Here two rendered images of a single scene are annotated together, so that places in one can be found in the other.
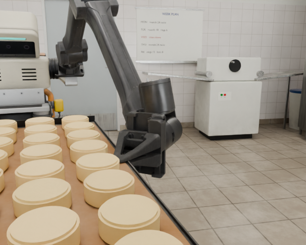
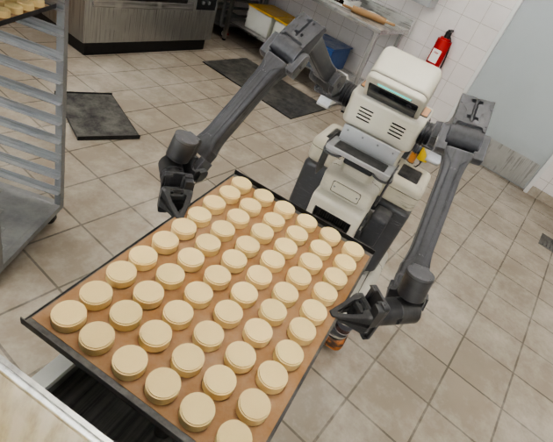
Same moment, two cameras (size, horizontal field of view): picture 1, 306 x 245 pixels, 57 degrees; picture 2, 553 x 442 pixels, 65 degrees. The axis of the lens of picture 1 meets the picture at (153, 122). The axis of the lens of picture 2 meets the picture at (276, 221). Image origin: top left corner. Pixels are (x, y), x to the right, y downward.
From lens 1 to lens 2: 55 cm
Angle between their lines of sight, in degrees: 40
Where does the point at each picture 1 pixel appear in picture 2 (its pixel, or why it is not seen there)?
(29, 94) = (384, 150)
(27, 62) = (401, 119)
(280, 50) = not seen: outside the picture
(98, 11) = (451, 161)
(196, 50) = not seen: outside the picture
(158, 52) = not seen: outside the picture
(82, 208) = (283, 330)
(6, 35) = (394, 89)
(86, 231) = (272, 343)
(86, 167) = (304, 310)
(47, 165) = (290, 292)
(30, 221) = (255, 324)
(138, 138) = (362, 307)
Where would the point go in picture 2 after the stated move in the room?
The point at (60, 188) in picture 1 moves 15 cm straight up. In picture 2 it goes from (279, 316) to (309, 256)
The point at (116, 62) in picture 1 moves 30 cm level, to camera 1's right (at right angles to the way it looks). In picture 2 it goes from (424, 222) to (548, 321)
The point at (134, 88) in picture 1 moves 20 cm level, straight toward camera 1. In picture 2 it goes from (419, 255) to (370, 288)
